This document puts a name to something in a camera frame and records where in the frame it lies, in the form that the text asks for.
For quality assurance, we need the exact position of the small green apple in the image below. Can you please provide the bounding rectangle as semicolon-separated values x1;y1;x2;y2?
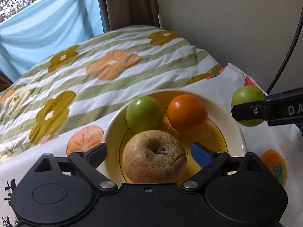
231;86;266;127

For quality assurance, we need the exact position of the orange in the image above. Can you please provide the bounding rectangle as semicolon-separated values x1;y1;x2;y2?
167;94;208;136

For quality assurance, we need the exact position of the wrinkled old red apple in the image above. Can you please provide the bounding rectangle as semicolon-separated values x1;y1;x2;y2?
121;130;187;183

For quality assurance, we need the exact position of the large green apple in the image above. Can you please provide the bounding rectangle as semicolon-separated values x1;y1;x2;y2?
126;95;164;133

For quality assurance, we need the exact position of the cream bowl with duck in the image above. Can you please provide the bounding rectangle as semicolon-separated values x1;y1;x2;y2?
99;92;247;186

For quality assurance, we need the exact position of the floral striped quilt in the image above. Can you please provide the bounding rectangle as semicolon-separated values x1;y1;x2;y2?
1;25;221;162

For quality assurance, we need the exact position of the light blue window cloth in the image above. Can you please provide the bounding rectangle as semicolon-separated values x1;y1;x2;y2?
1;0;103;82

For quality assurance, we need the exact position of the brown right curtain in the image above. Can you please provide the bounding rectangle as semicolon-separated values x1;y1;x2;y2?
98;0;160;31

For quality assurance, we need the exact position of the black cable on wall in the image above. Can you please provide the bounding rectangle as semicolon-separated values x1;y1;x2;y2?
266;9;303;94

